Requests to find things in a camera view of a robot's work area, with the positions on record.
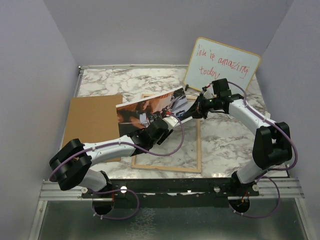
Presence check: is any printed photo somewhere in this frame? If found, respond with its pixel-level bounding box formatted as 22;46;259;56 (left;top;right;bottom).
116;87;191;136

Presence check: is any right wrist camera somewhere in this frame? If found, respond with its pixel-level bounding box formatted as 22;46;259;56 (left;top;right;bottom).
202;84;216;99

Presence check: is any wooden picture frame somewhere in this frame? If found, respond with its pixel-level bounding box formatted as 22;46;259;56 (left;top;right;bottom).
130;92;202;174

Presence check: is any white whiteboard eraser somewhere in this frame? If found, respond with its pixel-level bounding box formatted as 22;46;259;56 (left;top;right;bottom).
265;112;271;119

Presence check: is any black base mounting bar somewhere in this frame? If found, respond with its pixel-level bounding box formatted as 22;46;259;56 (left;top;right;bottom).
80;177;259;209

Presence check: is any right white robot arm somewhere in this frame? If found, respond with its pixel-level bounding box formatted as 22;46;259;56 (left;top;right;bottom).
183;78;297;196

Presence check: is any purple cable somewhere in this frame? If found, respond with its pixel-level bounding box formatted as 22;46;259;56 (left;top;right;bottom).
48;114;186;220
202;81;299;218

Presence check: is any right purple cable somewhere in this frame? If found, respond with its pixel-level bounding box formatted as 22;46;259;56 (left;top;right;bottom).
202;81;299;218

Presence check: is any yellow-rimmed whiteboard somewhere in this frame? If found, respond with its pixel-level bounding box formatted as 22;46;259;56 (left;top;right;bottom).
183;37;261;91

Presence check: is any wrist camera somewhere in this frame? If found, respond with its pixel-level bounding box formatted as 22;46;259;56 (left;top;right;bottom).
202;84;216;99
162;115;180;131

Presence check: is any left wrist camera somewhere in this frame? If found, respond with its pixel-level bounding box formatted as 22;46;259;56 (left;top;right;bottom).
162;115;180;131

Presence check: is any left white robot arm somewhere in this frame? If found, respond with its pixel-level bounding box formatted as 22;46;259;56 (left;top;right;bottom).
49;116;178;198

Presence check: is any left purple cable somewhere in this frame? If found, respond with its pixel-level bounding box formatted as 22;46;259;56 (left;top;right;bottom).
48;114;186;220

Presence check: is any brown cardboard backing board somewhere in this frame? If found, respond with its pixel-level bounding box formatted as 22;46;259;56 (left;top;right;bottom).
61;94;124;163

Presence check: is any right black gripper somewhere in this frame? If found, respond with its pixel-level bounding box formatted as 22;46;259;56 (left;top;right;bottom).
183;93;221;120

